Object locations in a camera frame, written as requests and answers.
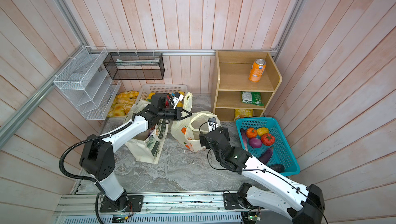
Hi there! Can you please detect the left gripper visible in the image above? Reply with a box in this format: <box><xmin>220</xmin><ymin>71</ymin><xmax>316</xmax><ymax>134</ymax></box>
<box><xmin>158</xmin><ymin>106</ymin><xmax>192</xmax><ymax>120</ymax></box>

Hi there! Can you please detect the yellow plastic grocery bag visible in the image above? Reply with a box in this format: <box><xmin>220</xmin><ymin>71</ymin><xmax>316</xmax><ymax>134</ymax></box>
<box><xmin>171</xmin><ymin>93</ymin><xmax>220</xmax><ymax>152</ymax></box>

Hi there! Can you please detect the cream canvas tote bag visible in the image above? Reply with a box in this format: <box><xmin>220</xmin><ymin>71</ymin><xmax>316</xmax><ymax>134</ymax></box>
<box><xmin>123</xmin><ymin>99</ymin><xmax>170</xmax><ymax>165</ymax></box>

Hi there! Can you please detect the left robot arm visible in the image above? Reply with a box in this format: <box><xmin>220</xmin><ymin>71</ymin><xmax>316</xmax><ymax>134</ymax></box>
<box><xmin>59</xmin><ymin>92</ymin><xmax>191</xmax><ymax>202</ymax></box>

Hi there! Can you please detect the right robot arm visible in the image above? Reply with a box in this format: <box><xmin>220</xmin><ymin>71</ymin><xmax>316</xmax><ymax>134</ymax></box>
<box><xmin>199</xmin><ymin>127</ymin><xmax>327</xmax><ymax>224</ymax></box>

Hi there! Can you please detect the purple toy onion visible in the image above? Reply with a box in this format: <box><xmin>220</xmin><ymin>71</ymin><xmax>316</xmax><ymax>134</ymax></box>
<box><xmin>249</xmin><ymin>137</ymin><xmax>263</xmax><ymax>148</ymax></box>

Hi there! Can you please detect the yellow chips packet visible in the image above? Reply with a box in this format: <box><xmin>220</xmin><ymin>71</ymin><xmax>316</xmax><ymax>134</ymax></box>
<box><xmin>234</xmin><ymin>109</ymin><xmax>254</xmax><ymax>121</ymax></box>

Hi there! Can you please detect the teal plastic basket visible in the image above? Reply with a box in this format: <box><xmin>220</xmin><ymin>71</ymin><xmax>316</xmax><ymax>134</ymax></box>
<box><xmin>236</xmin><ymin>117</ymin><xmax>300</xmax><ymax>177</ymax></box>

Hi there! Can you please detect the yellow toy pepper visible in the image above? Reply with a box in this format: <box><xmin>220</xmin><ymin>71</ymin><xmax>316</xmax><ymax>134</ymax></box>
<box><xmin>256</xmin><ymin>127</ymin><xmax>269</xmax><ymax>136</ymax></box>

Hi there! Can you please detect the yellow toy fruit left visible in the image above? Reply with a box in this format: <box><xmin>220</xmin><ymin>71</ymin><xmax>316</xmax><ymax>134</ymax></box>
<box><xmin>146</xmin><ymin>93</ymin><xmax>155</xmax><ymax>100</ymax></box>

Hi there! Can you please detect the red toy tomato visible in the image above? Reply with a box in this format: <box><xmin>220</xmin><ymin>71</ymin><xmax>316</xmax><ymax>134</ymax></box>
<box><xmin>260</xmin><ymin>133</ymin><xmax>275</xmax><ymax>146</ymax></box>

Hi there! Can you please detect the white plastic fruit basket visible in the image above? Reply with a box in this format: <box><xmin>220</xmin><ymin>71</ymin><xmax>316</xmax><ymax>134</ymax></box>
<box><xmin>136</xmin><ymin>84</ymin><xmax>188</xmax><ymax>102</ymax></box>

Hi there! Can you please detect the green snack packet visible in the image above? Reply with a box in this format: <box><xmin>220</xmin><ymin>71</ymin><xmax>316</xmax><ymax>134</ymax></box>
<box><xmin>241</xmin><ymin>92</ymin><xmax>264</xmax><ymax>106</ymax></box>

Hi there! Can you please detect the wooden shelf unit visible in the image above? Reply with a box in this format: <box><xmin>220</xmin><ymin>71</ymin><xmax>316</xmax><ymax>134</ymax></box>
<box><xmin>211</xmin><ymin>50</ymin><xmax>282</xmax><ymax>121</ymax></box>

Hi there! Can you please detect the yellow bread tray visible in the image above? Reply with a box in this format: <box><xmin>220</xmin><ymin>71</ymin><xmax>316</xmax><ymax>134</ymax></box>
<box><xmin>107</xmin><ymin>91</ymin><xmax>139</xmax><ymax>118</ymax></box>

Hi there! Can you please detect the orange soda can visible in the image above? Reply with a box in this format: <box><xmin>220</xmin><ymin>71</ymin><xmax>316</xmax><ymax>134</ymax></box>
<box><xmin>248</xmin><ymin>59</ymin><xmax>266</xmax><ymax>83</ymax></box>

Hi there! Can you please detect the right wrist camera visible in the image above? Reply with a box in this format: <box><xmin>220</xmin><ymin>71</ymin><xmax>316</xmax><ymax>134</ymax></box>
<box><xmin>208</xmin><ymin>117</ymin><xmax>218</xmax><ymax>132</ymax></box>

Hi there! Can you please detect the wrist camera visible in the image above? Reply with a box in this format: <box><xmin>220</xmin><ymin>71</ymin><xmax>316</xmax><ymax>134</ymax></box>
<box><xmin>208</xmin><ymin>117</ymin><xmax>218</xmax><ymax>132</ymax></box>
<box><xmin>169</xmin><ymin>92</ymin><xmax>185</xmax><ymax>109</ymax></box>

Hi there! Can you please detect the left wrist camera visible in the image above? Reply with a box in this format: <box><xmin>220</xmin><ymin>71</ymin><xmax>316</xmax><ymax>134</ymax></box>
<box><xmin>169</xmin><ymin>92</ymin><xmax>185</xmax><ymax>109</ymax></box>

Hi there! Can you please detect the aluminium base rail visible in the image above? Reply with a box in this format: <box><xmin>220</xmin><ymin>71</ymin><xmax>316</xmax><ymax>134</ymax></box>
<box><xmin>52</xmin><ymin>189</ymin><xmax>313</xmax><ymax>224</ymax></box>

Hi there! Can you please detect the black wire mesh basket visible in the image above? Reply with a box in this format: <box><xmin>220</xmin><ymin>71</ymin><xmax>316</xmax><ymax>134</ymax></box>
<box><xmin>103</xmin><ymin>52</ymin><xmax>165</xmax><ymax>80</ymax></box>

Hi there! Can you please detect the white wire mesh shelf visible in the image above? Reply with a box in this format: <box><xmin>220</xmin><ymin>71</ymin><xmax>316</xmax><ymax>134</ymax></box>
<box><xmin>54</xmin><ymin>46</ymin><xmax>121</xmax><ymax>120</ymax></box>

